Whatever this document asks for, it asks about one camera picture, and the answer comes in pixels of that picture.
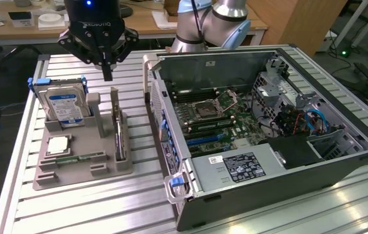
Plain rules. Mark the black monitor stand base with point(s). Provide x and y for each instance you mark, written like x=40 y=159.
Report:
x=127 y=11

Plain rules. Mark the grey metal bay bracket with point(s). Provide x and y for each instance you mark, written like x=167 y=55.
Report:
x=329 y=137

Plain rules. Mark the blue expansion slot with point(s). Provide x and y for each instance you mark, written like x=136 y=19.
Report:
x=206 y=140

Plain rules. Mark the grey cup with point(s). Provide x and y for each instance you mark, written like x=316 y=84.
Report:
x=22 y=3

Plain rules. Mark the blue case latch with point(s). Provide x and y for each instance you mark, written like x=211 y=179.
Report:
x=176 y=182

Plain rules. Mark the silver chipset heatsink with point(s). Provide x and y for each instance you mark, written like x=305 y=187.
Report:
x=243 y=143

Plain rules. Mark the grey power supply unit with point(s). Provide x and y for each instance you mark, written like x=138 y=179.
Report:
x=208 y=175

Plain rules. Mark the hard disk in blue caddy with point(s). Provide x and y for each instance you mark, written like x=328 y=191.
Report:
x=63 y=107

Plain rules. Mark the silver CPU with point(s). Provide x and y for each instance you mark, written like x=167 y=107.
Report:
x=57 y=145

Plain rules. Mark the white cup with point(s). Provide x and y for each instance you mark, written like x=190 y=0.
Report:
x=37 y=2

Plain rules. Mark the wooden desk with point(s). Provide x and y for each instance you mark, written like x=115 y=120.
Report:
x=144 y=22

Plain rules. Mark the perforated metal disk bay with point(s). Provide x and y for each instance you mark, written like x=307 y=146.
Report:
x=267 y=97

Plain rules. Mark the grey parts rack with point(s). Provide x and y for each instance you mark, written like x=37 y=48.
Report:
x=79 y=180

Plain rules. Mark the black and white box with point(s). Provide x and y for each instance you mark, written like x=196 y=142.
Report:
x=21 y=19

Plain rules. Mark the installed RAM stick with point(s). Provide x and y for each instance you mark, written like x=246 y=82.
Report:
x=208 y=124

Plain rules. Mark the white box with round bowl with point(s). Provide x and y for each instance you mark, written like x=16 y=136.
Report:
x=51 y=23

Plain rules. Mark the black RAM slot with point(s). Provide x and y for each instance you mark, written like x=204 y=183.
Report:
x=196 y=96
x=196 y=100
x=196 y=91

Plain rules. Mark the metal socket cover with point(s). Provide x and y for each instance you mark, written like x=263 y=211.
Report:
x=227 y=98

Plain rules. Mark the open black PC case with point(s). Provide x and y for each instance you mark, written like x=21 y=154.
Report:
x=267 y=195

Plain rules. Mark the CPU socket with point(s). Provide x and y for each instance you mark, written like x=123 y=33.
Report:
x=204 y=109

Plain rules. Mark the stack of papers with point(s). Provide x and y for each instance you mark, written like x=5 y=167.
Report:
x=163 y=22

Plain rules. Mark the green RAM stick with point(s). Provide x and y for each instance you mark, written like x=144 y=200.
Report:
x=72 y=159

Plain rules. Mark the black plastic shroud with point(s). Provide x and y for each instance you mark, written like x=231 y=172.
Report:
x=294 y=151

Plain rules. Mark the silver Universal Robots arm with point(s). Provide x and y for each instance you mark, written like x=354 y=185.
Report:
x=208 y=24

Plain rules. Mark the small graphics card metal bracket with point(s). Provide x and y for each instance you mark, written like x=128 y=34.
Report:
x=117 y=136

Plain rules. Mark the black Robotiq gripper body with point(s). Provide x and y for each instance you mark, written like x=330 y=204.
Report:
x=95 y=22

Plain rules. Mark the wooden cabinet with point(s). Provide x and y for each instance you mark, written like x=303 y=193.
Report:
x=306 y=24

